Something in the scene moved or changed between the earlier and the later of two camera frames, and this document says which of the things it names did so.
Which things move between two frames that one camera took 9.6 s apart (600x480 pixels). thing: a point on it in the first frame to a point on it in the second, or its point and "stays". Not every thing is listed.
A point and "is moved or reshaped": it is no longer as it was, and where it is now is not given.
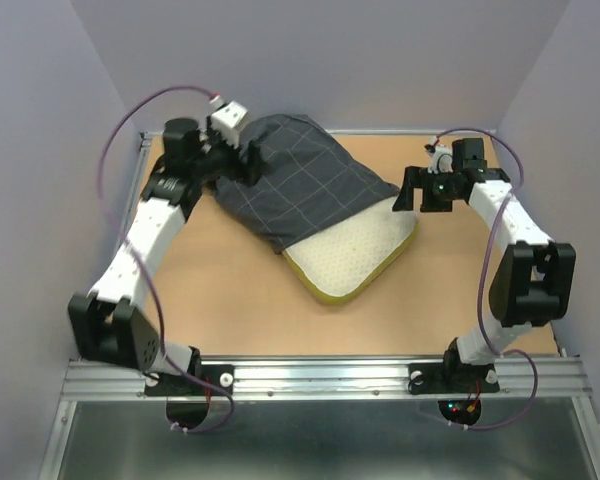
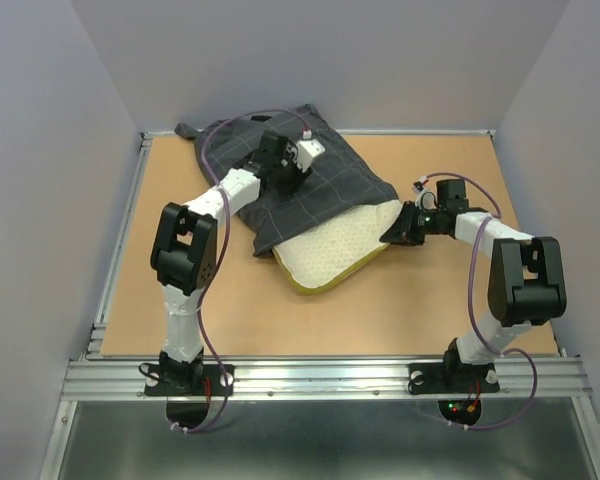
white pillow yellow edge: (342, 261) is moved or reshaped
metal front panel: (322, 439) stays
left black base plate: (219, 375) stays
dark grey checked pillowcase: (307, 180) is moved or reshaped
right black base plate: (452, 378) stays
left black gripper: (242, 173) to (300, 179)
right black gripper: (418, 178) to (402, 231)
